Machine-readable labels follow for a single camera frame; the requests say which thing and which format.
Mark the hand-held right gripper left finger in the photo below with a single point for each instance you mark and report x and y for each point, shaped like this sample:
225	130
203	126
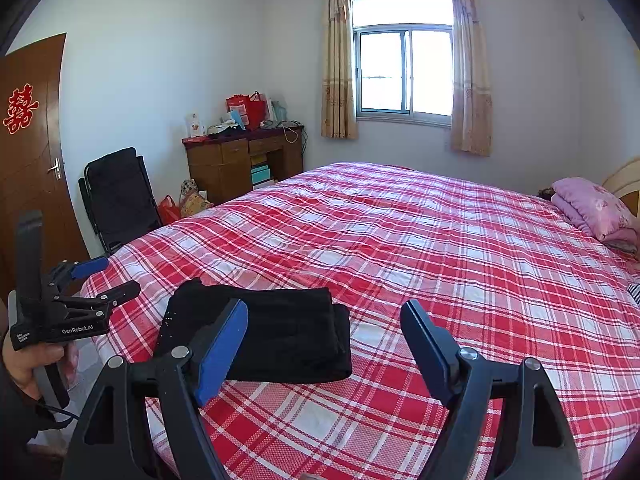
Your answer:
220	355

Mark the striped pillow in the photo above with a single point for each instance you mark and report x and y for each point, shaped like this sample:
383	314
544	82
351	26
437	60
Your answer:
635	292

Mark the brown wooden door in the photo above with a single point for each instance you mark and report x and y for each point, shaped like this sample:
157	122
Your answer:
30	185

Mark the black folding chair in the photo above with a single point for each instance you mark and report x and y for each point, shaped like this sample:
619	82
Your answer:
120	195

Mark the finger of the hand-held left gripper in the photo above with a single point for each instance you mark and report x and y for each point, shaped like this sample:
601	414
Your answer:
90	266
120	292

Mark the wooden bed headboard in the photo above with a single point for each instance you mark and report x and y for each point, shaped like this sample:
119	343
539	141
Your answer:
625	177

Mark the brown wooden desk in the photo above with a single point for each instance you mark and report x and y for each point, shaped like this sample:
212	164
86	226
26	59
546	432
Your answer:
220	160

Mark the teal box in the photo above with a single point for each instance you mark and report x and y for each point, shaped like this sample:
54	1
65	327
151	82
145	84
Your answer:
260	175

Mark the person's left hand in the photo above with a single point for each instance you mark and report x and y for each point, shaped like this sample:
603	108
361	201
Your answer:
25	365

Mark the black pants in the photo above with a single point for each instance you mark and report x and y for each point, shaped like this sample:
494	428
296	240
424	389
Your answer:
295	330

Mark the red plaid bed sheet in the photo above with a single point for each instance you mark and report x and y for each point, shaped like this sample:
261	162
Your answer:
400	240

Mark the pink folded blanket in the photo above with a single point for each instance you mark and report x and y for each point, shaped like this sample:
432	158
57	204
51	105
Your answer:
590	205

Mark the sliding window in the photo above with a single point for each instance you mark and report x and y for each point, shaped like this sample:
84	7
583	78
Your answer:
385	60

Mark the red plastic bag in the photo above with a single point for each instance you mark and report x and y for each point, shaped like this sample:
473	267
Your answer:
169	210

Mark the floral fabric bag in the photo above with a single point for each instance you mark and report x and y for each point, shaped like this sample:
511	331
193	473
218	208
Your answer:
196	202

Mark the red paper door decoration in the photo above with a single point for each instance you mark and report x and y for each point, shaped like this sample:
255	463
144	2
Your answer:
21	110

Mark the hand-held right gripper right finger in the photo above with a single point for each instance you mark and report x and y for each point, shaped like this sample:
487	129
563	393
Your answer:
425	345

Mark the red gift bag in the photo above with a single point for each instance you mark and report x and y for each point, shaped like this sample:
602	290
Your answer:
247	107

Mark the beige patterned curtain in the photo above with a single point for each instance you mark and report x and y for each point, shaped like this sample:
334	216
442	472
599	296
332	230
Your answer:
337	60
470	85

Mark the person's left forearm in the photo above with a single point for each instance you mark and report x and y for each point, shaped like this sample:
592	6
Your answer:
20	435

